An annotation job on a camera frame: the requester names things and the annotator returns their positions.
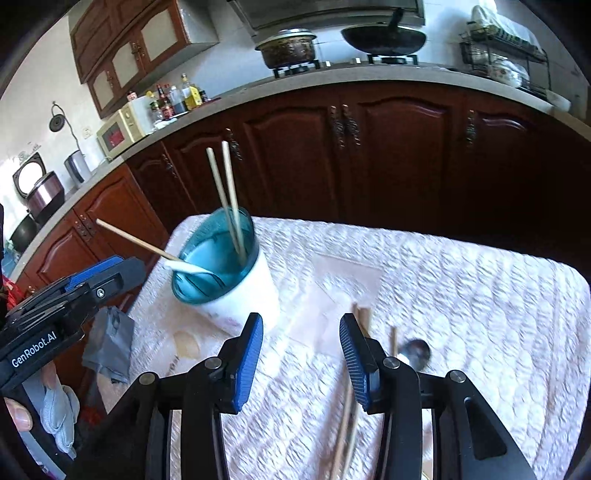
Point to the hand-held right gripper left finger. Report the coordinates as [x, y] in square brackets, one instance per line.
[247, 364]

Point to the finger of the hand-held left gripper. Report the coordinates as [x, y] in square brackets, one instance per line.
[124, 277]
[92, 272]

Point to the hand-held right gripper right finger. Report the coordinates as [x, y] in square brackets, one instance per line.
[358, 364]

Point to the metal spoon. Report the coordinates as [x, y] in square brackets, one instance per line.
[415, 353]

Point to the white teal-rimmed utensil holder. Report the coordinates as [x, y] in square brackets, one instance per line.
[258, 295]

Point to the person's left hand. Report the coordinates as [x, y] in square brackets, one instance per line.
[18, 413]

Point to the red ornament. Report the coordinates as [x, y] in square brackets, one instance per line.
[14, 293]

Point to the light grey cloth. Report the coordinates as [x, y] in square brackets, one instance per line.
[57, 410]

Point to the grey plastic bag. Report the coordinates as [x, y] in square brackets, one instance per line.
[108, 341]

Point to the black pan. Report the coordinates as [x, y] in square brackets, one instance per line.
[23, 233]

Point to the rice cooker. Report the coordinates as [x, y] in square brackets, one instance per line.
[44, 196]

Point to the silver electric kettle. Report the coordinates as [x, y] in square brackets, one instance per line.
[76, 168]

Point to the white quilted tablecloth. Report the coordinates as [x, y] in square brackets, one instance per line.
[461, 300]

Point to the cream microwave oven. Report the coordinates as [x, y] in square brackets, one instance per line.
[120, 131]

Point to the round black hanging object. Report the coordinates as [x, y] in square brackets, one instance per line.
[56, 123]

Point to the white rag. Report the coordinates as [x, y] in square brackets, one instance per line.
[164, 123]

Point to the cluster of condiment bottles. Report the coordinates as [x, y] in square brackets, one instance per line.
[178, 104]

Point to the dark wooden base cabinets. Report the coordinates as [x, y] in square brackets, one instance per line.
[401, 161]

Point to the gas stove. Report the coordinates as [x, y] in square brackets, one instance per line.
[295, 70]

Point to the metal cooking pot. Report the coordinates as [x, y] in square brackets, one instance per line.
[286, 50]

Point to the grey speckled countertop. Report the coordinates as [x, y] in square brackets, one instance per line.
[438, 76]

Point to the black wok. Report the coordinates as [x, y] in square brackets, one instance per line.
[383, 39]

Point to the floral ceramic bowl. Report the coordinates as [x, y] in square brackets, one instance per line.
[508, 73]

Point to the white bowl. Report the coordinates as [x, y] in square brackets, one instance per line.
[558, 101]

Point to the steel range hood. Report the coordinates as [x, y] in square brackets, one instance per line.
[323, 11]

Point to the white wall socket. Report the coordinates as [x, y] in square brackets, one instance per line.
[87, 132]

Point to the wooden wall cabinet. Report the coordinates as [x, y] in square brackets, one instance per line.
[134, 50]

